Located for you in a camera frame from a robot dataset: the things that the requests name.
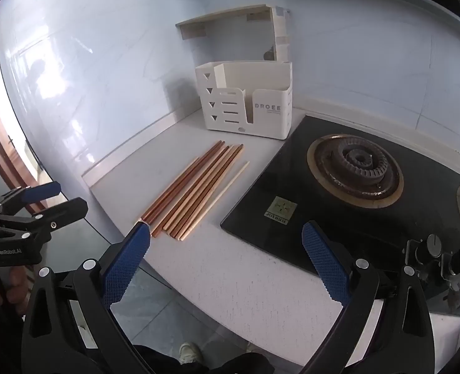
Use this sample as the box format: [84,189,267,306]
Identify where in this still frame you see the thin pale bamboo chopstick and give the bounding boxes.
[180,161,251,241]

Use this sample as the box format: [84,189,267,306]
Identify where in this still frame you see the black glass gas stove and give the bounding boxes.
[220,115,460,316]

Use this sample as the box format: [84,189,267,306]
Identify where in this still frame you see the row of wooden chopsticks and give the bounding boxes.
[140,140,245,241]

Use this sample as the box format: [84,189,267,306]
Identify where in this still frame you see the wooden door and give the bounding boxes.
[0,43,40,188]

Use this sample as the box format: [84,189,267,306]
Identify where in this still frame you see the square stove sticker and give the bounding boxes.
[268,195,297,224]

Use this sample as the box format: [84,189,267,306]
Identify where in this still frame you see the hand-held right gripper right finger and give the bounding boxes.
[301,220,437,374]

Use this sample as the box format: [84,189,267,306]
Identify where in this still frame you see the person's dark trousers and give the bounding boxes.
[132,345,273,374]

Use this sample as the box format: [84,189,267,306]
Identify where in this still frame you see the white plastic utensil holder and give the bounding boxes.
[195,61,294,141]

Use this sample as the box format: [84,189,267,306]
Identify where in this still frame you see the black stove knob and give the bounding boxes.
[442,246,460,281]
[405,234,444,269]

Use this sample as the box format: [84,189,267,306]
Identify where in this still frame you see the person's white shoe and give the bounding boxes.
[178,342,203,367]

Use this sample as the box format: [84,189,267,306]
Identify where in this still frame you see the person's left hand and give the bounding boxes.
[0,269,34,317]

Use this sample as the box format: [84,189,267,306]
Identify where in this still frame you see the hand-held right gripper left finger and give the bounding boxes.
[21,221,156,374]

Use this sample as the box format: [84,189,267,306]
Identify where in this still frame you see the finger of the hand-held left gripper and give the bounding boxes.
[0,181,61,219]
[0,198,89,248]

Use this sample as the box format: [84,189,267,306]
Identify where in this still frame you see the large round gas burner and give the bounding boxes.
[307,134,404,208]

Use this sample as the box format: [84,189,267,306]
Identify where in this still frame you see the white wall-mounted bracket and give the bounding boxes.
[175,5,291,64]

